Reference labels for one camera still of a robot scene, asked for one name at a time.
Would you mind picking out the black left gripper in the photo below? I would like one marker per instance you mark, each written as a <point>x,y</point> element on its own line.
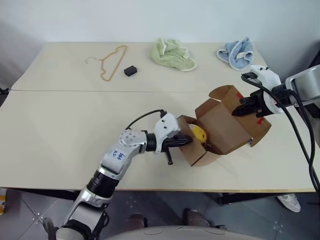
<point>168,146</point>

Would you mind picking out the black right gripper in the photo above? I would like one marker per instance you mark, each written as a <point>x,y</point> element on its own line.
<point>261,105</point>

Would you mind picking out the yellow item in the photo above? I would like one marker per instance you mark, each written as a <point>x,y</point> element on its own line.
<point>198,133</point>

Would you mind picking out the brown cardboard box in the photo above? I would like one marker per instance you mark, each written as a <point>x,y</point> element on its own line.
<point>220,127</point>

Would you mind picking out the blue cutter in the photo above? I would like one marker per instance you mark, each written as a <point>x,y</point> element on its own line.
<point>250,141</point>

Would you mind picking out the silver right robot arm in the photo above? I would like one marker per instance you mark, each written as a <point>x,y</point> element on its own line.
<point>303,83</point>

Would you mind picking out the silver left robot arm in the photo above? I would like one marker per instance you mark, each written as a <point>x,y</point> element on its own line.
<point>117,157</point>

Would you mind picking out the yellow cardboard box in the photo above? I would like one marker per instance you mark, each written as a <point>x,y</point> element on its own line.
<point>2,202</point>

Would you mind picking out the blue towel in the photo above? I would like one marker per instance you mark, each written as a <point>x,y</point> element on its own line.
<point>238,56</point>

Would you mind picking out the green towel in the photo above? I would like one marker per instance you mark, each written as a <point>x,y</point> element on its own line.
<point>170,56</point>

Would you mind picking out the black power adapter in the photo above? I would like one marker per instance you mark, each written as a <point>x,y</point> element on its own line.
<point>130,71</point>

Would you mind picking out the grey robot torso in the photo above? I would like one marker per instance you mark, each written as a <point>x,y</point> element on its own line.
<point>180,233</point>

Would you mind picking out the white shoe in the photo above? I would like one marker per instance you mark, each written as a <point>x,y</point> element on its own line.
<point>288,202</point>

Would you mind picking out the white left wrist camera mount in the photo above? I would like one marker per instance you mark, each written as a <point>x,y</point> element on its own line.
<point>166,126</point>

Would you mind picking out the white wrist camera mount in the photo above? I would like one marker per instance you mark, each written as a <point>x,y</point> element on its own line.
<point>166,126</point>
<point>268,76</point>

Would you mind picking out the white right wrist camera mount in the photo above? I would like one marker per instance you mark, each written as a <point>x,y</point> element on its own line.
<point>268,76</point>

